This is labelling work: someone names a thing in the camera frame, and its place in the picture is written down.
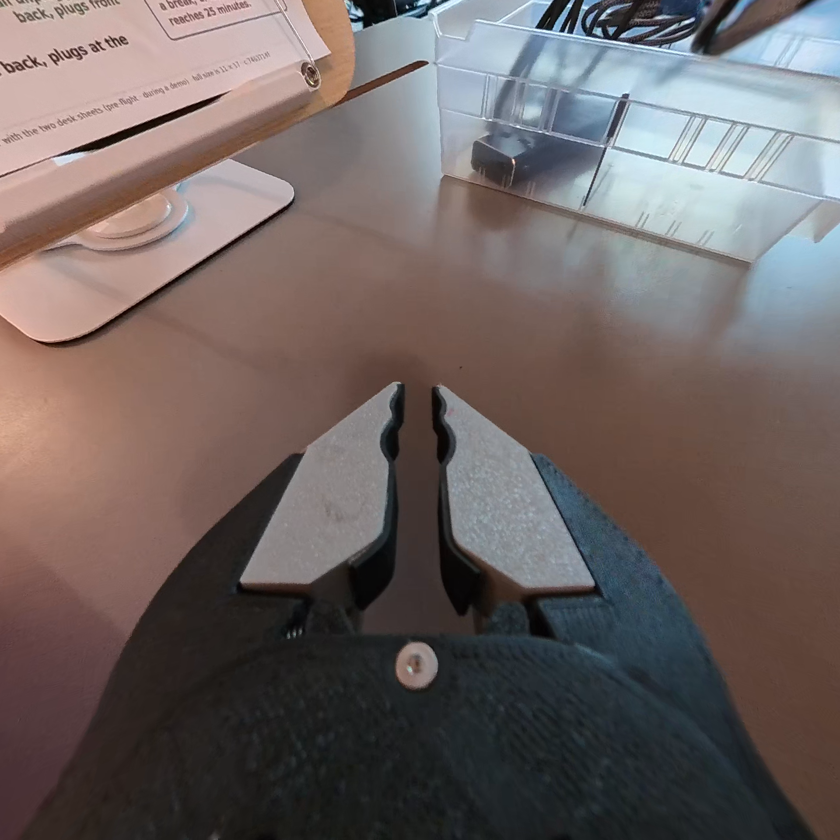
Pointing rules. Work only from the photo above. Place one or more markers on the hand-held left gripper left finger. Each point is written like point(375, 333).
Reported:
point(328, 512)

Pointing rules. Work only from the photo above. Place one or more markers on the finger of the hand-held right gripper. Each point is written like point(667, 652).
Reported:
point(748, 23)

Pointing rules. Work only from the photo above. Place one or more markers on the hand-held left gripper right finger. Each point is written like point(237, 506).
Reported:
point(508, 512)

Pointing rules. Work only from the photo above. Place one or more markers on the clear plastic bin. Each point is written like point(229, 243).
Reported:
point(656, 85)

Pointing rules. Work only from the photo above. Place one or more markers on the dark grey usb hub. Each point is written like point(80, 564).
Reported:
point(525, 161)

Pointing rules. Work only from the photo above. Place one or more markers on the printed instruction sheet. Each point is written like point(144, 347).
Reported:
point(98, 79)

